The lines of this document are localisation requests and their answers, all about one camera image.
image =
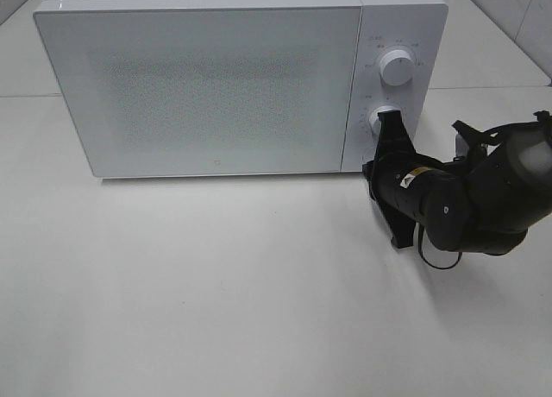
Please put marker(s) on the white timer knob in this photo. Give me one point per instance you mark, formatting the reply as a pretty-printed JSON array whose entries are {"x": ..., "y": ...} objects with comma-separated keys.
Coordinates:
[{"x": 374, "y": 120}]

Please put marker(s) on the white microwave door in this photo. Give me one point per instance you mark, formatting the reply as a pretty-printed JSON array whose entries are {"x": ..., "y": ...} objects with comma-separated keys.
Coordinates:
[{"x": 210, "y": 92}]

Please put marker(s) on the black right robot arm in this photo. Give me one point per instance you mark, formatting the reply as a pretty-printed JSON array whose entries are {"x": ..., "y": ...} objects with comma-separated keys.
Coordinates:
[{"x": 483, "y": 201}]

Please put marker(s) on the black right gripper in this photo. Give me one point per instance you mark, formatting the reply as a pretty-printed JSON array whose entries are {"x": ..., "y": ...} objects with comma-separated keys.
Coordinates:
[{"x": 409, "y": 190}]

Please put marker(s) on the round door release button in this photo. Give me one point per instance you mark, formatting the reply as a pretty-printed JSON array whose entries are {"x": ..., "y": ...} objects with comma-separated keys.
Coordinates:
[{"x": 368, "y": 155}]

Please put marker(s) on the white microwave oven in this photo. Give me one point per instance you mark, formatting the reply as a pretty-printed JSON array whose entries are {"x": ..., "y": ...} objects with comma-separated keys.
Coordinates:
[{"x": 414, "y": 25}]

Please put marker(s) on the upper white power knob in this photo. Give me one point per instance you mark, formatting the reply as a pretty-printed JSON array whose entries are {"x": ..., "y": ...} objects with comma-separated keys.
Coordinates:
[{"x": 396, "y": 67}]

